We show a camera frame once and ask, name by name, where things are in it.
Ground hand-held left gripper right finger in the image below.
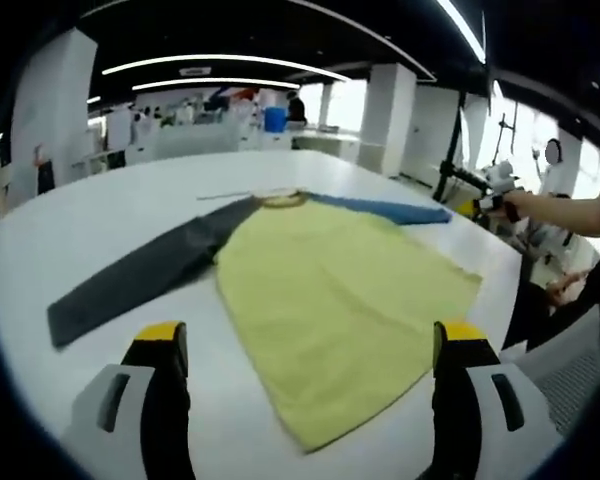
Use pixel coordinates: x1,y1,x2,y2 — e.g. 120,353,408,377
419,319,564,480

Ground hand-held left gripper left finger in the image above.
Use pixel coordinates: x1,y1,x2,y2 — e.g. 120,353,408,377
62,321,196,480

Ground yellow blue black garment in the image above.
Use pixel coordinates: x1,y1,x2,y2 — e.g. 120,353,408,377
47,188,484,455

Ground person's right hand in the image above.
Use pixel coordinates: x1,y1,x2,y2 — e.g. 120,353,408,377
494,192,526,224

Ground black tripod stand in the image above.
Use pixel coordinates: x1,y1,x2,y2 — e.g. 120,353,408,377
432,89,489,204

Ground thin black stand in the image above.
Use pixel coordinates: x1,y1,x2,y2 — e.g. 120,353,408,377
494,112,521,169

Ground white mesh office chair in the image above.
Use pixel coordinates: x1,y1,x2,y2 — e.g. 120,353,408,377
499,304,600,441

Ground white square pillar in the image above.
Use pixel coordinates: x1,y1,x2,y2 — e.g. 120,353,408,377
9,27,99,194
359,63,417,177

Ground white office desk row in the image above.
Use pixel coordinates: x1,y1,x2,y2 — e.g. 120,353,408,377
289,128,376,169

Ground blue barrel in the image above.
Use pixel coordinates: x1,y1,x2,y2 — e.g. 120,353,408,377
263,106,287,134

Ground long ceiling light strip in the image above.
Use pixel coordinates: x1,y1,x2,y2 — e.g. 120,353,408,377
131,77,301,93
101,53,352,82

